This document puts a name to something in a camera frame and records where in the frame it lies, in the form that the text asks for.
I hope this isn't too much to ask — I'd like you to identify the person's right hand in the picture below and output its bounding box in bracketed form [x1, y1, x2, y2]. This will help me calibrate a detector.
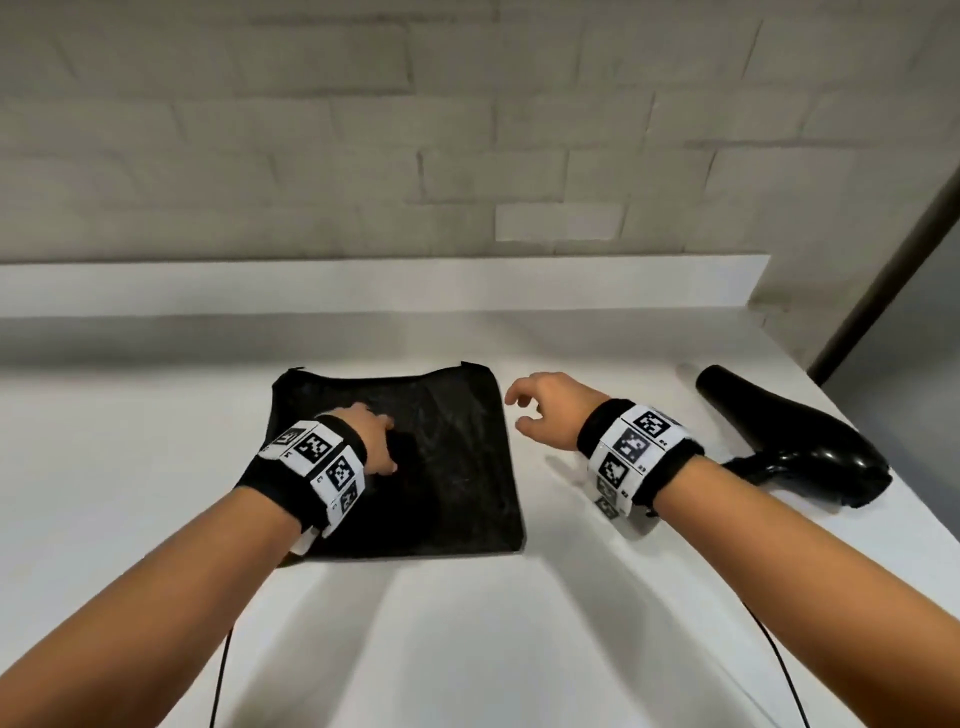
[503, 371, 610, 454]

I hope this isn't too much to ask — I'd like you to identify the person's left hand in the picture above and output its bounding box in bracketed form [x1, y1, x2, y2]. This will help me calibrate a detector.
[318, 402, 399, 478]

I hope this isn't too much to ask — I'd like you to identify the black fabric pouch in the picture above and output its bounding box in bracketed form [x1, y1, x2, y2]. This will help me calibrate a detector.
[266, 361, 526, 564]

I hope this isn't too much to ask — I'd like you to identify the black hair dryer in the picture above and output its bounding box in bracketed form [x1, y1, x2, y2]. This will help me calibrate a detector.
[695, 364, 894, 511]

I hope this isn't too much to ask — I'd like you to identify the person's right forearm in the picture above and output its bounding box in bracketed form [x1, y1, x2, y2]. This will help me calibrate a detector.
[652, 455, 960, 728]

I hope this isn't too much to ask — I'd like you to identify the person's left forearm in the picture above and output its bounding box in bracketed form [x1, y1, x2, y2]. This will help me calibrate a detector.
[0, 487, 303, 728]

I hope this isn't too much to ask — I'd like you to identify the black wristband with marker tiles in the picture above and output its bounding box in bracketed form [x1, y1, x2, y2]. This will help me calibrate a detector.
[234, 413, 369, 534]
[575, 398, 706, 511]

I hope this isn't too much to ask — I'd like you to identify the thin black camera cable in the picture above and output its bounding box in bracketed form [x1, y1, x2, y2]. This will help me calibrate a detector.
[208, 626, 235, 728]
[742, 603, 813, 728]

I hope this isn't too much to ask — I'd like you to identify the dark corner post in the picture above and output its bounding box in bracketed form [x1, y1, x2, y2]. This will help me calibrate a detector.
[806, 161, 960, 388]

